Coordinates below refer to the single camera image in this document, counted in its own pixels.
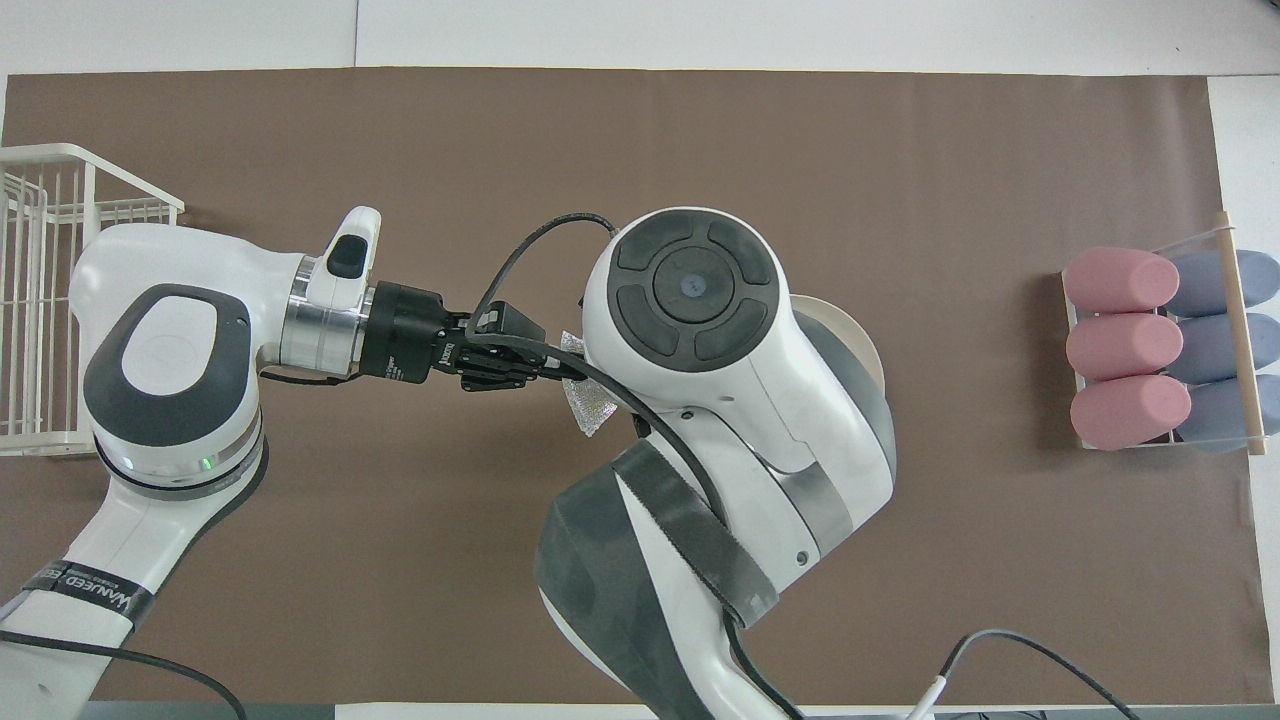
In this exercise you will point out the cream round plate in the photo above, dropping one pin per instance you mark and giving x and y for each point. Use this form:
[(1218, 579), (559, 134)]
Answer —
[(860, 345)]

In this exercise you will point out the cup holder with wooden bar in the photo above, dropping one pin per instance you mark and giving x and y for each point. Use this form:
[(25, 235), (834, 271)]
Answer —
[(1240, 330)]

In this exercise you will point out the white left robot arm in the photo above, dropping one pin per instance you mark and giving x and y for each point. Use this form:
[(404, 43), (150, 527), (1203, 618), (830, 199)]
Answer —
[(170, 360)]

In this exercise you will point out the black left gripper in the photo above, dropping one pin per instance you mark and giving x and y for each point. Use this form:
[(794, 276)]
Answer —
[(500, 365)]

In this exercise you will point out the silver mesh sponge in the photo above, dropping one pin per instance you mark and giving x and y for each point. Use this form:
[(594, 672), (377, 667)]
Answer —
[(595, 410)]

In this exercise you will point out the blue plastic cup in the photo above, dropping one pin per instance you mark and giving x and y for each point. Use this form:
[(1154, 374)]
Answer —
[(1205, 350), (1215, 415), (1200, 285)]

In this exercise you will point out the brown paper table mat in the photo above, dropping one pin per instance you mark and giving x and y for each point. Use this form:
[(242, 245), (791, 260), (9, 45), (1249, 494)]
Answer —
[(1000, 150)]

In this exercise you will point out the pink plastic cup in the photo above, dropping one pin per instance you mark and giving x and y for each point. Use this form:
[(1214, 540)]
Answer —
[(1130, 412), (1120, 347), (1120, 278)]

